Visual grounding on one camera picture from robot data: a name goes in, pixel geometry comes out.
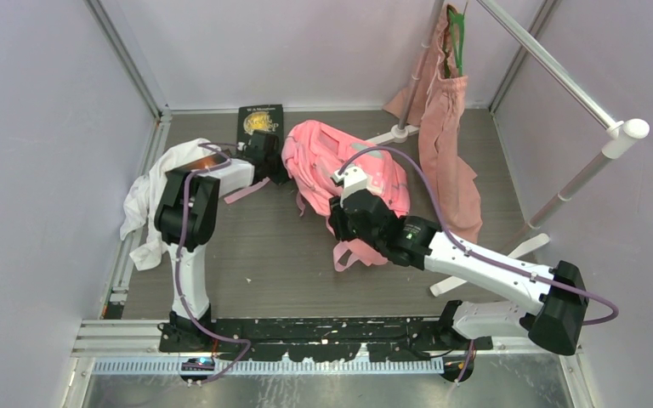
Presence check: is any pink student backpack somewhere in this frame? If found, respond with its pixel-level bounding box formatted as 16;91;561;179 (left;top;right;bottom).
224;119;412;274

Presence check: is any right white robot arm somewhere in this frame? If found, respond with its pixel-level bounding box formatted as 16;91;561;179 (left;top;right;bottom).
328;190;588;355

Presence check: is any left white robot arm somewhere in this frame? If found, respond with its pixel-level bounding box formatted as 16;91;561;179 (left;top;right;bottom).
154;130;287;351

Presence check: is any black book gold cover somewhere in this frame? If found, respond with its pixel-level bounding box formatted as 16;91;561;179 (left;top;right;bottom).
237;104;285;149

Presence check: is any dark book orange cover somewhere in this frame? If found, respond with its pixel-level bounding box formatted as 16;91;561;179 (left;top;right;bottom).
184;155;229;171

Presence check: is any pink hanging garment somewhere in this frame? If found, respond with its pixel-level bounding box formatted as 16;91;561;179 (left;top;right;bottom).
383;4;483;243

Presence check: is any white cloth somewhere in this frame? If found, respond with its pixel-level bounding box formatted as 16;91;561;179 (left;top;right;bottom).
119;139;221;271

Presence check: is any green clothes hanger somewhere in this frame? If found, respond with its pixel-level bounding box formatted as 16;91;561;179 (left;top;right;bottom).
447;5;465;77

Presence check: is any white clothes rack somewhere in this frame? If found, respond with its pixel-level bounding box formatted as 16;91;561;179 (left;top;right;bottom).
352;0;651;298

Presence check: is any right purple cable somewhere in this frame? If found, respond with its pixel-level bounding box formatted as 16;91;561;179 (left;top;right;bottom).
334;144;621;326

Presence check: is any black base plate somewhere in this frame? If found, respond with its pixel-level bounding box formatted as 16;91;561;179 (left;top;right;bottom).
156;316;493;362

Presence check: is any white perforated cable rail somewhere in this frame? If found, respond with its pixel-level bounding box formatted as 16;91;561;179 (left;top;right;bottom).
92;356;444;377

